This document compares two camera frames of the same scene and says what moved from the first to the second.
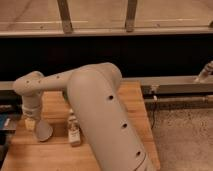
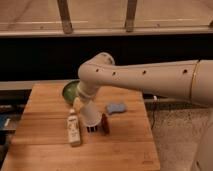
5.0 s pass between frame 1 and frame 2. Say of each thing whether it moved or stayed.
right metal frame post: stayed
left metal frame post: stayed
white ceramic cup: moved
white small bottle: stayed
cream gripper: moved
